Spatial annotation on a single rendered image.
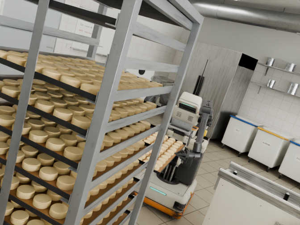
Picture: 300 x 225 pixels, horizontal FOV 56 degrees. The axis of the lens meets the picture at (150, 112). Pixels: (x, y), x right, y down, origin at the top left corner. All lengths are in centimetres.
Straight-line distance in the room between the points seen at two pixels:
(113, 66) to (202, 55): 598
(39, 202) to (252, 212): 177
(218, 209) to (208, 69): 435
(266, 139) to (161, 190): 335
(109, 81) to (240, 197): 186
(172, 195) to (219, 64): 381
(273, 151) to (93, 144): 542
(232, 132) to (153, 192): 349
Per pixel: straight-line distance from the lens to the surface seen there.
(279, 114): 661
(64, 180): 83
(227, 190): 238
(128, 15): 64
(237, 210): 240
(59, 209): 87
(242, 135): 620
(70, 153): 77
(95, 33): 139
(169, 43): 101
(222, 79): 617
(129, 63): 76
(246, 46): 711
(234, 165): 263
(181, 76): 121
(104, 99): 66
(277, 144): 595
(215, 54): 641
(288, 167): 592
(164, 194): 307
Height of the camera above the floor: 165
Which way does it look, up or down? 13 degrees down
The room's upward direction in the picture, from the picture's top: 17 degrees clockwise
